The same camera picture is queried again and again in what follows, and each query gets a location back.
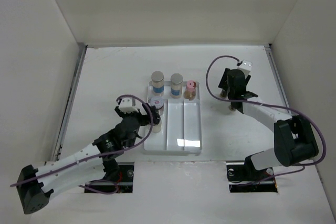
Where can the grey lid brown spice jar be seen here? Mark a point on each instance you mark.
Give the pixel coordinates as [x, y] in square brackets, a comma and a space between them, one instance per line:
[158, 103]

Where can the blue label bead jar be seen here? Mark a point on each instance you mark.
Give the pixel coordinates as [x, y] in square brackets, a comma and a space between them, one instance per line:
[157, 79]
[176, 85]

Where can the white divided organizer tray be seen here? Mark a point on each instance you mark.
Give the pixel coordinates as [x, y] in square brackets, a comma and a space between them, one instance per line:
[181, 131]

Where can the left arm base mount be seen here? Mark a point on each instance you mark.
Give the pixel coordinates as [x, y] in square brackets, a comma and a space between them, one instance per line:
[121, 182]

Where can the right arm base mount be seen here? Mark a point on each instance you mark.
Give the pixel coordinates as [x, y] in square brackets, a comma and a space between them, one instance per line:
[244, 178]

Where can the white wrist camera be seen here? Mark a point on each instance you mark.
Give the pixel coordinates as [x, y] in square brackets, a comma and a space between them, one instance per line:
[245, 66]
[127, 105]

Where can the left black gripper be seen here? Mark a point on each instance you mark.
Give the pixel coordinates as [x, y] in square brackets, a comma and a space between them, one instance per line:
[144, 118]

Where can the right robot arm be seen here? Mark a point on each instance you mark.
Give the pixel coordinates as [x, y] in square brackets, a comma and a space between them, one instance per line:
[294, 140]

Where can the pink cap spice bottle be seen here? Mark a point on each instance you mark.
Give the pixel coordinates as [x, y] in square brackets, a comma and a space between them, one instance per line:
[190, 90]

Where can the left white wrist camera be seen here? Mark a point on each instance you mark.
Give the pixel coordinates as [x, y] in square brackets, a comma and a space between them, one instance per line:
[127, 105]

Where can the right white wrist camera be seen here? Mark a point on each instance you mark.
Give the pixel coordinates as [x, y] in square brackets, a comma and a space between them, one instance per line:
[245, 66]

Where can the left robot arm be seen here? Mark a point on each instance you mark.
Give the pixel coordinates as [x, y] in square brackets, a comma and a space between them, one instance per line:
[36, 186]

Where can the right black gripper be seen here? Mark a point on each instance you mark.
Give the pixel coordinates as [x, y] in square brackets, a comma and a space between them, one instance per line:
[223, 80]

